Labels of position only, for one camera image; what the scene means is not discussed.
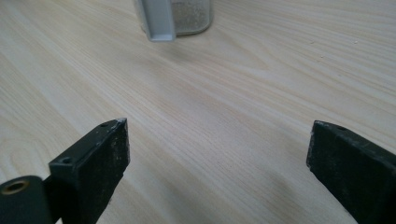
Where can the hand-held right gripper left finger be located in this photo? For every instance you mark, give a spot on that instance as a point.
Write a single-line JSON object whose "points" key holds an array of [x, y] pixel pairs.
{"points": [[93, 174]]}

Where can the clear container with white lid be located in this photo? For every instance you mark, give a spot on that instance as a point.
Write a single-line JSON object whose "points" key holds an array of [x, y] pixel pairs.
{"points": [[190, 15]]}

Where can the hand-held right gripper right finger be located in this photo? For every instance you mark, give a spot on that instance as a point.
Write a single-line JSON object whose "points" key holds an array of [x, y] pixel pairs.
{"points": [[351, 174]]}

